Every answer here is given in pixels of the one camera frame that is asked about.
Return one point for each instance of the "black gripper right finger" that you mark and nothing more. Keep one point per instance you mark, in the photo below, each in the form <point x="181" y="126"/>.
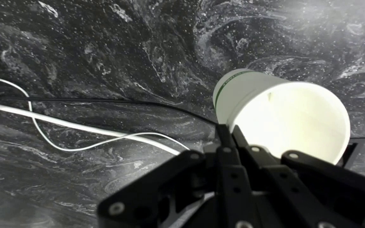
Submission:
<point x="309" y="190"/>

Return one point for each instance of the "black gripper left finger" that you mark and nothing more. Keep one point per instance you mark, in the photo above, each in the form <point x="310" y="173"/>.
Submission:
<point x="228" y="190"/>

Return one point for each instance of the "white paper cup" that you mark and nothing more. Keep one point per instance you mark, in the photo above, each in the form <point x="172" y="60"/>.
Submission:
<point x="291" y="122"/>

